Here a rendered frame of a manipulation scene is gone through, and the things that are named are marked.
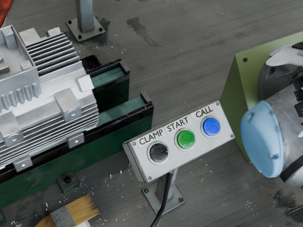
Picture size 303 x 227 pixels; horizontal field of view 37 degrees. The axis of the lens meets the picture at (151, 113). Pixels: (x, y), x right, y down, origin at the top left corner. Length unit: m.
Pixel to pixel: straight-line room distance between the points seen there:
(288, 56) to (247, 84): 0.29
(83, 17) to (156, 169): 0.58
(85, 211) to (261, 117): 0.41
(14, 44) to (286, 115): 0.45
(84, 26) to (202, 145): 0.58
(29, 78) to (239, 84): 0.44
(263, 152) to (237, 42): 0.55
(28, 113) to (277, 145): 0.40
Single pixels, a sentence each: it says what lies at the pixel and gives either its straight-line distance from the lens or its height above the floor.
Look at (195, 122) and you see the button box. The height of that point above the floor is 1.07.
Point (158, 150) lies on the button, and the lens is 0.70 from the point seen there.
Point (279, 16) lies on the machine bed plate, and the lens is 1.36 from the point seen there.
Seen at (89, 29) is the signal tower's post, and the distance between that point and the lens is 1.22.
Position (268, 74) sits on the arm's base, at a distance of 0.94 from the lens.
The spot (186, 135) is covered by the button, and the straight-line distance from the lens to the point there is 0.72.
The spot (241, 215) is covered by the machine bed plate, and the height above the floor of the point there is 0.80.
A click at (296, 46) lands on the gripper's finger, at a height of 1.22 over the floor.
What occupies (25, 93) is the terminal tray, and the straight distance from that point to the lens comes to 0.74.
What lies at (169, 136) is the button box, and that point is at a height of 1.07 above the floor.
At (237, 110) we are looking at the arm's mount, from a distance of 1.00.
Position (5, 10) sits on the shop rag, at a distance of 1.30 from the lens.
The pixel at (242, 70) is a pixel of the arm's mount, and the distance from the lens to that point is 0.94.
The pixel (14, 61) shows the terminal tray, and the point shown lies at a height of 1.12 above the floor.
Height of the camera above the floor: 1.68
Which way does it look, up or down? 56 degrees down
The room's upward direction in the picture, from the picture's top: 7 degrees clockwise
